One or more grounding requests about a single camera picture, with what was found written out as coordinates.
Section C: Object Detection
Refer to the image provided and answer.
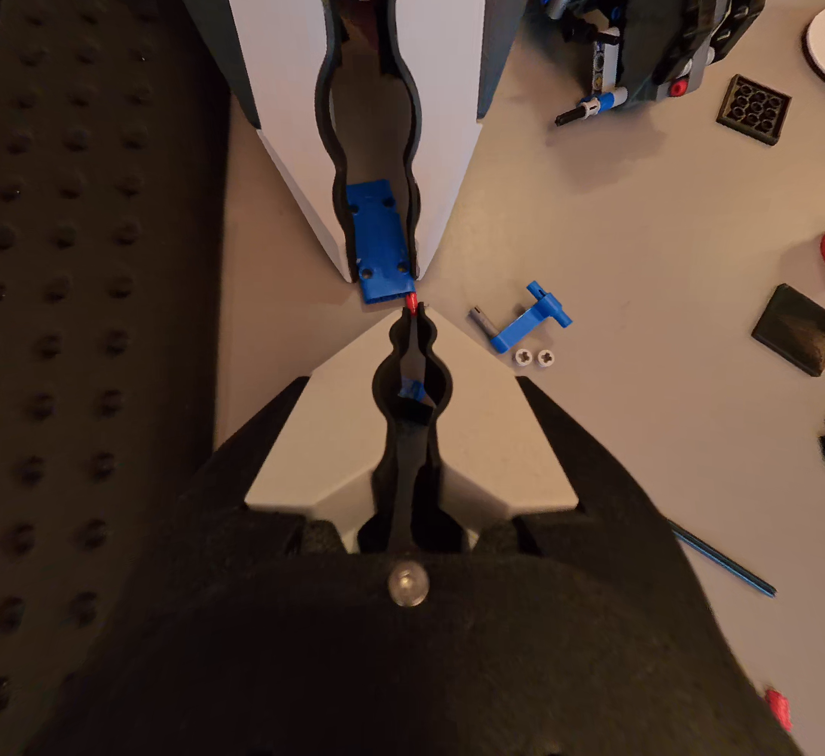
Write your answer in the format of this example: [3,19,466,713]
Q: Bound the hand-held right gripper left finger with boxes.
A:
[244,308,408,554]

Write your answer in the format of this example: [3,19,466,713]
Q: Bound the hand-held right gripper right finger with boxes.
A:
[416,308,579,554]

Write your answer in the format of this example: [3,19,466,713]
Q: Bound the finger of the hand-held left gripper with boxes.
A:
[387,0,493,280]
[213,0,360,284]

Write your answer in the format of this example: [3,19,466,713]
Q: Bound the blue angled holed beam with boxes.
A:
[489,280,574,355]

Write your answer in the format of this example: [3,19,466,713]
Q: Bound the blue holed panel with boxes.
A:
[345,179,417,305]

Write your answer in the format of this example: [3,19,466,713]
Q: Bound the black toy truck model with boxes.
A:
[538,0,781,127]

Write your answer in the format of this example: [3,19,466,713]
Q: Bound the white book stand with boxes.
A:
[802,15,825,82]

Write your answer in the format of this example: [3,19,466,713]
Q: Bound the grey desk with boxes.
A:
[213,0,825,756]

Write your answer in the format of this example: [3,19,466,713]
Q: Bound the long black axle rod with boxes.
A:
[666,518,778,597]

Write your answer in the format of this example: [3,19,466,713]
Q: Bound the black dimpled mat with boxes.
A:
[0,0,233,756]

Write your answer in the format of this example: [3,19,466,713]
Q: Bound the black grid plate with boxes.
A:
[715,73,793,146]

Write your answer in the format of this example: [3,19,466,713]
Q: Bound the black square printed tile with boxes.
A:
[750,283,825,378]

